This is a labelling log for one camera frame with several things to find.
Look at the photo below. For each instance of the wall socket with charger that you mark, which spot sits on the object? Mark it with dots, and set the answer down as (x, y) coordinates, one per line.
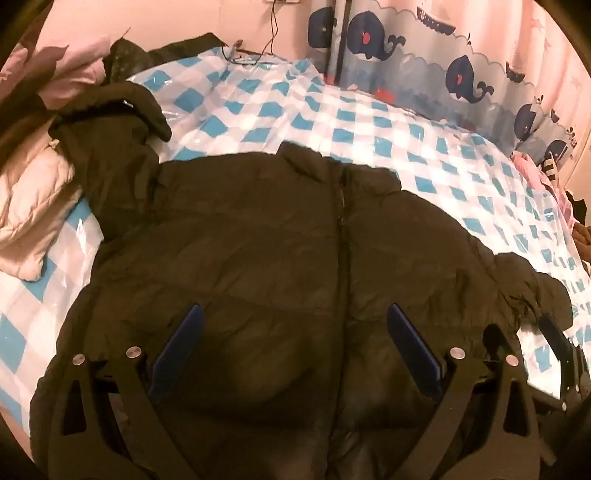
(284, 2)

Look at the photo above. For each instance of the black puffer jacket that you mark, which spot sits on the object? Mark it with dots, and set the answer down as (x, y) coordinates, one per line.
(277, 254)

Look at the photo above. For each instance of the pink cloth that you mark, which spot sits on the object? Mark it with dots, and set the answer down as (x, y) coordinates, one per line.
(531, 170)

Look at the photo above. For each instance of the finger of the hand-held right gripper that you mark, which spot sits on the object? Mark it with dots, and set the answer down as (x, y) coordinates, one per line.
(554, 334)

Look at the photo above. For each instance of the pink and brown blanket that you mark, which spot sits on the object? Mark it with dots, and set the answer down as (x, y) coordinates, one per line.
(69, 69)

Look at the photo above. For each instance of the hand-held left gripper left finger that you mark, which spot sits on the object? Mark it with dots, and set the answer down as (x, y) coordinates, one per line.
(178, 350)

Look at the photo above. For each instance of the striped cloth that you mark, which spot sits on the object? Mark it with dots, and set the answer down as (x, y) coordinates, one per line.
(549, 168)

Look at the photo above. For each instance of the whale print curtain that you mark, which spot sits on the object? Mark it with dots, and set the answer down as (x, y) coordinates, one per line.
(415, 69)

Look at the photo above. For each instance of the brown plush cloth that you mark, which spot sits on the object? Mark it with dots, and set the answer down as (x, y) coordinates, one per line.
(582, 249)

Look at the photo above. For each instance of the dark quilted garment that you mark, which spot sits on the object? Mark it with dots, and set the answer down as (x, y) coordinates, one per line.
(138, 57)

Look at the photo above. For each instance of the dark clothes pile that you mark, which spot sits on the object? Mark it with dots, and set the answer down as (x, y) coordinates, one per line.
(577, 203)

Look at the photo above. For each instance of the blue checkered bed cover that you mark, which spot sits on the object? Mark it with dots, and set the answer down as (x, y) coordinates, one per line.
(323, 124)

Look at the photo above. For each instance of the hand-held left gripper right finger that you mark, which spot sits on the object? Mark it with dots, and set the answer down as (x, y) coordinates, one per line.
(413, 350)

